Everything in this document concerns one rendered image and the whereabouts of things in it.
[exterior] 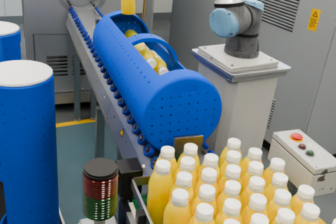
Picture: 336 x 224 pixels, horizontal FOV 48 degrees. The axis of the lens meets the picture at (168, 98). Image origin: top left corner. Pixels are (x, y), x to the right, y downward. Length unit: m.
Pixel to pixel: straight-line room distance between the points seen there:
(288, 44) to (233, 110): 1.42
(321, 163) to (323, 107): 1.82
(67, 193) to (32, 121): 1.05
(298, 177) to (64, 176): 1.91
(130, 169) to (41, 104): 0.64
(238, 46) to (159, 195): 0.82
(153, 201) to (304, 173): 0.43
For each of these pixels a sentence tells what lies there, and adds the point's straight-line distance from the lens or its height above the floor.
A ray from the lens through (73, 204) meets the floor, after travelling 2.55.
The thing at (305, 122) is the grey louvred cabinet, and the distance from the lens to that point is 2.91.
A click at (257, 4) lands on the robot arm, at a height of 1.40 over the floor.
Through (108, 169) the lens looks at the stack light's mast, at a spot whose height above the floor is 1.26.
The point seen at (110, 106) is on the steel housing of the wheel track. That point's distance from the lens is 1.73.
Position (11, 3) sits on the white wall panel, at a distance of 6.17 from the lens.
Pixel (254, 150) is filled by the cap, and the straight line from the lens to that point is 1.13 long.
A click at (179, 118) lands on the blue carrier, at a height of 1.09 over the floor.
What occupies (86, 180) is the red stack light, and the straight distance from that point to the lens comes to 0.70.
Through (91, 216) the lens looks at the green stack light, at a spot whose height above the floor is 1.17.
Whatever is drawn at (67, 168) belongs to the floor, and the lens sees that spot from 2.85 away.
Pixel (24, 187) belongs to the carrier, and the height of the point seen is 0.54.
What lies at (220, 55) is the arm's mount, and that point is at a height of 1.17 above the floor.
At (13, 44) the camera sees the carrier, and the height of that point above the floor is 0.97.
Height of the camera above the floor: 1.67
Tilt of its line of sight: 25 degrees down
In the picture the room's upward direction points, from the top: 6 degrees clockwise
